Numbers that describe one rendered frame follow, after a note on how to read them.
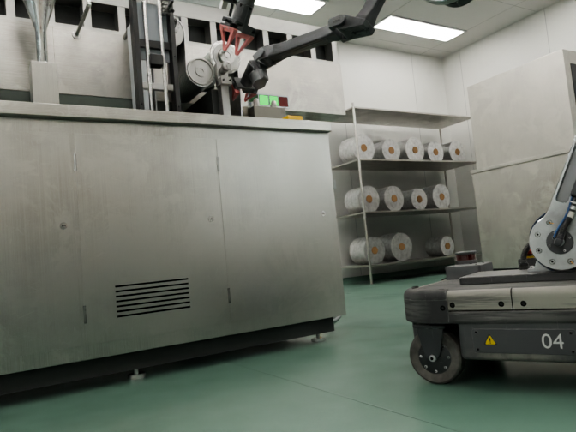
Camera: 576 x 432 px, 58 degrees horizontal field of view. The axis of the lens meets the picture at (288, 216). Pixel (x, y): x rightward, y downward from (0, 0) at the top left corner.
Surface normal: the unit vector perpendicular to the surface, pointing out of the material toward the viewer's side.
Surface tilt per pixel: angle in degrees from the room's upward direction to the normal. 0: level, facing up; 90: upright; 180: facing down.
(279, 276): 90
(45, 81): 90
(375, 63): 90
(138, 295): 90
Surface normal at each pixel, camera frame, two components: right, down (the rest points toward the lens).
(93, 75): 0.51, -0.11
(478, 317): -0.57, -0.01
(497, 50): -0.85, 0.04
